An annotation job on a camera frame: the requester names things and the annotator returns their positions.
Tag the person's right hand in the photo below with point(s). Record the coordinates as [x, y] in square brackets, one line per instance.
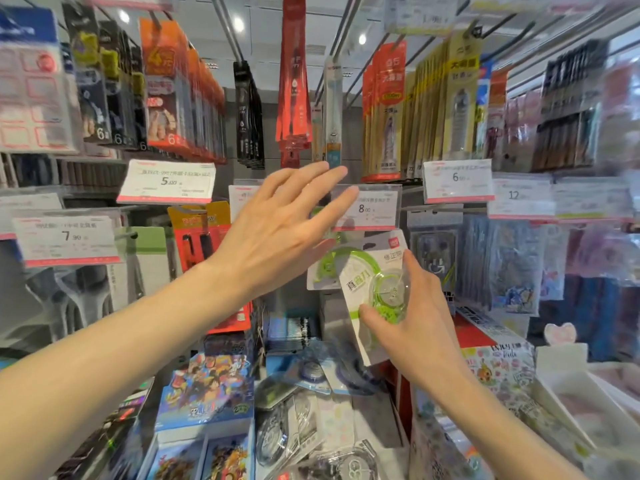
[425, 344]

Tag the person's left hand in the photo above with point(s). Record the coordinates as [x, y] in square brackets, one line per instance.
[270, 234]

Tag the person's left forearm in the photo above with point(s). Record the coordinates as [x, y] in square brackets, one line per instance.
[110, 354]

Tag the orange pen set packages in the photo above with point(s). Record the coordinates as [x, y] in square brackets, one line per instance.
[195, 234]

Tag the white price tag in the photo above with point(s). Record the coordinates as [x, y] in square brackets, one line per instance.
[30, 204]
[166, 182]
[240, 199]
[592, 199]
[520, 197]
[67, 239]
[372, 207]
[457, 179]
[420, 14]

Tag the red cardboard box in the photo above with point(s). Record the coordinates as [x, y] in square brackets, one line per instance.
[475, 334]

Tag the clear blister compass package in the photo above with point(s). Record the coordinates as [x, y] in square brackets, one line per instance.
[435, 254]

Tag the stack of blue striped packets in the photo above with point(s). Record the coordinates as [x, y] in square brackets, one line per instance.
[290, 332]

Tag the scissors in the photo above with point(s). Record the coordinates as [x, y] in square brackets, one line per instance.
[150, 239]

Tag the row of blue stationery packs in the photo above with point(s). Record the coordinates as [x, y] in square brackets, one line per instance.
[515, 264]

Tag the pink heart figure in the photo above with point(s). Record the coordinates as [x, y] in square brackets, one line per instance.
[560, 334]

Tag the pink purple stationery packs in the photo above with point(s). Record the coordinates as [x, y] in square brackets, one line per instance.
[600, 294]

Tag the clear packs of grey scissors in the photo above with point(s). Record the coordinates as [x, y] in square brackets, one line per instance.
[80, 299]

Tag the black holographic card box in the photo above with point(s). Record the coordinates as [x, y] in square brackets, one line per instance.
[110, 434]

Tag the white red label sticker packs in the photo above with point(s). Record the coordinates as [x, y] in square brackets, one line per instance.
[30, 94]

